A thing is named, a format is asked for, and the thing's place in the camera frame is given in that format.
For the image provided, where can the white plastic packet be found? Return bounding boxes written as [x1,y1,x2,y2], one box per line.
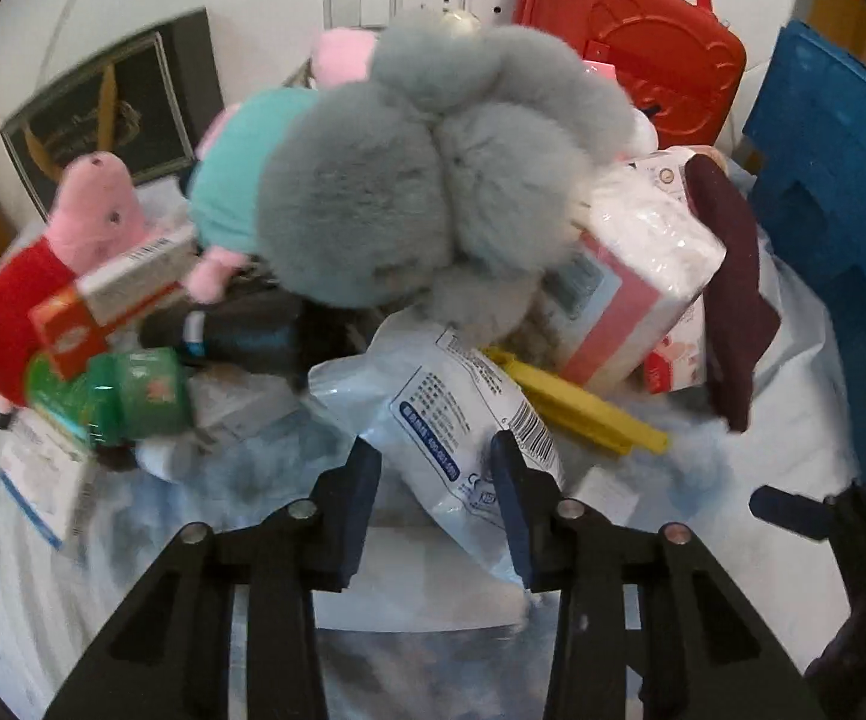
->
[307,307,567,593]

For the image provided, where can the pig plush red dress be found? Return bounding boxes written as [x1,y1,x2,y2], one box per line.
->
[0,152,153,421]

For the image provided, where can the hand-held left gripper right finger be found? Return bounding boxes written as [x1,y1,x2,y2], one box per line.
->
[489,431,828,720]

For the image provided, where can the red medicine box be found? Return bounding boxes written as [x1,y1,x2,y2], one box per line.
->
[28,229,198,382]

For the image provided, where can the white blue medicine box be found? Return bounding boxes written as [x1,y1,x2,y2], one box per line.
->
[0,412,97,550]

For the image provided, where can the yellow plastic clip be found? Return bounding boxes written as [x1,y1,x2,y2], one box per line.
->
[484,347,668,458]

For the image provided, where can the white cloth-covered round desktop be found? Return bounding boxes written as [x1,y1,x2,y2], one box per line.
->
[0,165,866,720]

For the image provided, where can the small white box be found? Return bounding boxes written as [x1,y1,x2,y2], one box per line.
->
[572,465,640,522]

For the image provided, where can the grey plush toy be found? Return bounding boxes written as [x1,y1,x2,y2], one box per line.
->
[257,11,640,346]

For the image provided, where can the maroon cap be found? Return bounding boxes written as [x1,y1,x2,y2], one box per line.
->
[684,154,783,432]

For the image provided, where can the blue plastic crate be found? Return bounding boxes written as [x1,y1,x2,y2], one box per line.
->
[742,19,866,477]

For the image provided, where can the pig plush teal dress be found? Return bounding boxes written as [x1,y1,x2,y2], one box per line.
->
[185,28,381,305]

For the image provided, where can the pink tissue pack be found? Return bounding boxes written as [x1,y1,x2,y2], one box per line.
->
[545,150,726,391]

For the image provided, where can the green jar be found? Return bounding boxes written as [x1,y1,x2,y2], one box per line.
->
[24,347,193,451]

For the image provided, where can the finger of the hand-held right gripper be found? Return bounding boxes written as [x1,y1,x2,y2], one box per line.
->
[749,486,839,542]

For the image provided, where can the black bottle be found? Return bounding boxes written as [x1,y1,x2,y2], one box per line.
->
[139,291,306,395]

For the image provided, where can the red toy suitcase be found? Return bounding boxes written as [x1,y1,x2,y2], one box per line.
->
[514,0,747,147]

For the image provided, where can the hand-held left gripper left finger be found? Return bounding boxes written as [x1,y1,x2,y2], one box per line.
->
[43,435,383,720]

